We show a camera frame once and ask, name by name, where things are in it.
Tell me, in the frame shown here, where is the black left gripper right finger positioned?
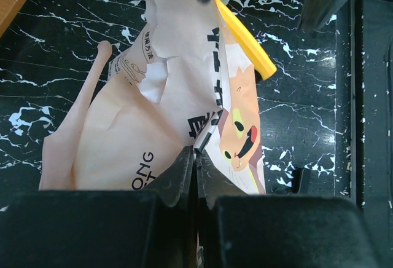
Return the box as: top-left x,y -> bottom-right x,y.
196,153 -> 255,267

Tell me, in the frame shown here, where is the pink cat litter bag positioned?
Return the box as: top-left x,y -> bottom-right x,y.
39,0 -> 265,194

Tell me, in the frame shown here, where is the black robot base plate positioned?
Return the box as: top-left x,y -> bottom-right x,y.
337,0 -> 392,223

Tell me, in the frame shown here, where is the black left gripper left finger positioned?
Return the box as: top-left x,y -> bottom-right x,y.
131,146 -> 194,213

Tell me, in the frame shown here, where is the yellow plastic litter scoop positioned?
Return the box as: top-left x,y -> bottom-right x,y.
214,0 -> 277,80

